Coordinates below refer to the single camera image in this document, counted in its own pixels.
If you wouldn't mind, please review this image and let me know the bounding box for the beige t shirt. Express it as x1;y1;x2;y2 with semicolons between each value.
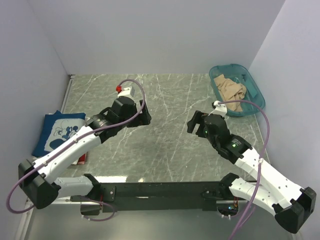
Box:
213;74;247;102

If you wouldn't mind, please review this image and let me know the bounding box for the teal plastic bin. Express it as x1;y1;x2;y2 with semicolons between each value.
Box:
209;64;266;109

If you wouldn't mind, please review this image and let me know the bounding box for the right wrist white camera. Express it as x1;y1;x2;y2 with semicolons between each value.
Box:
210;100;228;117

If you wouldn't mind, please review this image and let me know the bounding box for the wrist white camera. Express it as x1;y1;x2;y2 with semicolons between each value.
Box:
210;100;228;117
116;85;135;100

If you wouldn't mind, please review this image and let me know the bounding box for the red folded t shirt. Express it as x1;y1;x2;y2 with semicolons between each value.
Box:
72;153;87;165

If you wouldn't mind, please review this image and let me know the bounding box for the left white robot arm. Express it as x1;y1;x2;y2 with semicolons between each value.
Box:
18;96;152;209

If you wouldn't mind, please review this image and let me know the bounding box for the blue folded printed t shirt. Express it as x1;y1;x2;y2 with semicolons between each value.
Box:
32;110;86;158

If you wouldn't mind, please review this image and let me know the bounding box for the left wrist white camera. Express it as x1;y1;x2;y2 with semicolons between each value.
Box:
116;85;135;100

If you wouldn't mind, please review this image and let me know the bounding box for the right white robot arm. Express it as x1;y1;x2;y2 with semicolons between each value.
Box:
187;110;317;234

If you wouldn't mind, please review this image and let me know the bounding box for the black base beam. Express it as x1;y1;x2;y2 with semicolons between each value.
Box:
92;181;235;211

